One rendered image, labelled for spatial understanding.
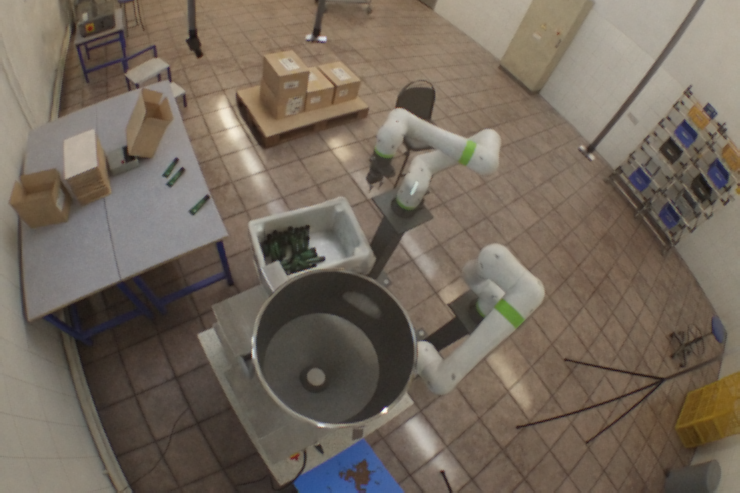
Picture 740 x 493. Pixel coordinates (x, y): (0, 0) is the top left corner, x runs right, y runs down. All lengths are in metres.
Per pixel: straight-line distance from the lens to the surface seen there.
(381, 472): 1.85
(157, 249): 1.96
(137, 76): 3.91
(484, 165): 1.54
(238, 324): 1.07
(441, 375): 1.23
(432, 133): 1.52
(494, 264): 1.19
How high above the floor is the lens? 2.38
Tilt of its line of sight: 53 degrees down
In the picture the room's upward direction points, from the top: 22 degrees clockwise
